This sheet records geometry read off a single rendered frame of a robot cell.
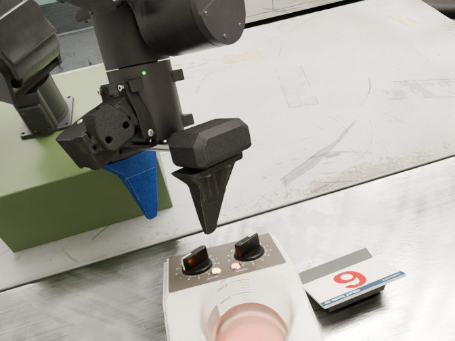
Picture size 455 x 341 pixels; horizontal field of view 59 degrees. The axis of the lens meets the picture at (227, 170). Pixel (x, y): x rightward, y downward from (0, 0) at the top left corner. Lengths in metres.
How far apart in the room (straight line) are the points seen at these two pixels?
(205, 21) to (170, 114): 0.10
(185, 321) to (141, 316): 0.12
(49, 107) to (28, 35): 0.10
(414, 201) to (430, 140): 0.12
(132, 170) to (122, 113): 0.12
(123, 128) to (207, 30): 0.10
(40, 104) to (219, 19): 0.29
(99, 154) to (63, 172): 0.17
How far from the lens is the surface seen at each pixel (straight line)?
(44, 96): 0.53
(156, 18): 0.31
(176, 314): 0.36
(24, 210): 0.53
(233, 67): 0.78
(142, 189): 0.43
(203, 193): 0.34
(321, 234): 0.50
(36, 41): 0.49
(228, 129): 0.31
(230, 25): 0.31
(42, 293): 0.53
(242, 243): 0.41
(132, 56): 0.34
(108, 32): 0.35
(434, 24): 0.94
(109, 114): 0.31
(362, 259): 0.49
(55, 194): 0.51
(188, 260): 0.41
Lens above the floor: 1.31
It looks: 46 degrees down
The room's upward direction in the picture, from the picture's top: 9 degrees counter-clockwise
